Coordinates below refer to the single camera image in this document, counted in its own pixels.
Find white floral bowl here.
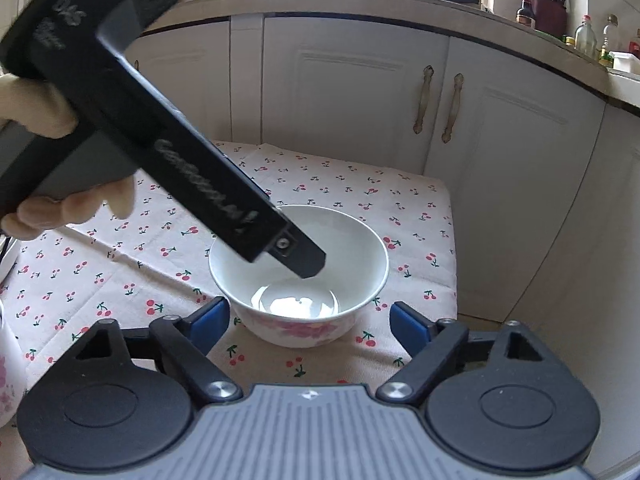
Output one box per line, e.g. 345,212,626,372
207,204,391,349

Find white kitchen cabinets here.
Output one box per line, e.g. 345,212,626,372
126,14,639,474

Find gloved left hand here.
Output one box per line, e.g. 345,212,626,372
1,74,136,240

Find cherry-print tablecloth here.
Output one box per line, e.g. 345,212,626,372
1,143,458,388

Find white bowl left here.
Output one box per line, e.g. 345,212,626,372
0,306,27,427

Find dark soy sauce bottle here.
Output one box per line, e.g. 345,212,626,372
515,0,536,28

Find clear oil bottle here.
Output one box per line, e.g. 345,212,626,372
575,14,597,58

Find white rectangular container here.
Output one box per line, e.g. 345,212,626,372
611,52,640,75

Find dark red knife block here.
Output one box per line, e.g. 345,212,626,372
533,0,567,39

